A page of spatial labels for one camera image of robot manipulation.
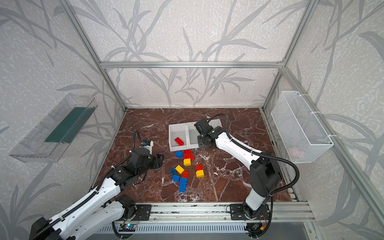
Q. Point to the red small brick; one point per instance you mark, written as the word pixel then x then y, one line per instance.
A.
pixel 199 167
pixel 185 175

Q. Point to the pink object in basket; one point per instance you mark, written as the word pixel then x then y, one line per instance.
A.
pixel 295 153

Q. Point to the white right bin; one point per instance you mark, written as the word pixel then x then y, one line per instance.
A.
pixel 215 123

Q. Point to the white left bin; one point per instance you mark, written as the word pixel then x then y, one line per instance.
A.
pixel 178 131

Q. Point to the clear acrylic wall shelf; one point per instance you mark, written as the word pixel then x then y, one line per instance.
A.
pixel 48 141

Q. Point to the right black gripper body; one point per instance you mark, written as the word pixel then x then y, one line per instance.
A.
pixel 202 141

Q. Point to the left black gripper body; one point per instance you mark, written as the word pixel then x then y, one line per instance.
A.
pixel 156 160

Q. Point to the blue small brick lower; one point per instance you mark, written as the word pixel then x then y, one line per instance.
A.
pixel 176 178

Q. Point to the left circuit board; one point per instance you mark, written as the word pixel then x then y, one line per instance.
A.
pixel 125 228

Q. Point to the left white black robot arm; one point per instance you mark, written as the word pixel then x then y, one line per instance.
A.
pixel 104 204

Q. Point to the blue brick near bins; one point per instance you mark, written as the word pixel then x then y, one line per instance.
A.
pixel 179 154

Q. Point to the blue long brick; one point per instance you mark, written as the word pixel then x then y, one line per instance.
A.
pixel 183 184

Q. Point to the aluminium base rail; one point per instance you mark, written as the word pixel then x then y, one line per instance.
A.
pixel 161 213

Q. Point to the white middle bin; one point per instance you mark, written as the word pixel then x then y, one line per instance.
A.
pixel 192 135

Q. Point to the white wire mesh basket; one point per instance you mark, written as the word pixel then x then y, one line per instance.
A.
pixel 299 127

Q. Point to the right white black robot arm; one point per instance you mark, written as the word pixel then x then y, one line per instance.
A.
pixel 264 168

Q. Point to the red long studded brick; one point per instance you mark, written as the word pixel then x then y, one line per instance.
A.
pixel 189 156

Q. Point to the white bin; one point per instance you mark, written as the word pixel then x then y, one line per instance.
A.
pixel 192 135
pixel 215 123
pixel 178 131

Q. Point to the yellow brick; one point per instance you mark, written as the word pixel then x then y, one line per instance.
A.
pixel 200 173
pixel 187 162
pixel 179 169

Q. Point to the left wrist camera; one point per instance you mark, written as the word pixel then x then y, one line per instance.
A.
pixel 147 144

